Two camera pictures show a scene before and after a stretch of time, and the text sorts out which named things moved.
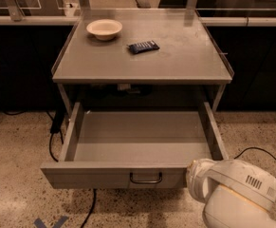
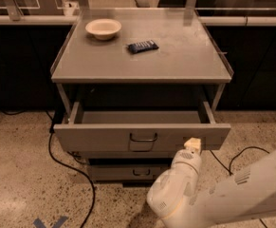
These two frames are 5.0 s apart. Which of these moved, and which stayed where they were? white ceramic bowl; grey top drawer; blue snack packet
Moved: grey top drawer
Stayed: blue snack packet; white ceramic bowl
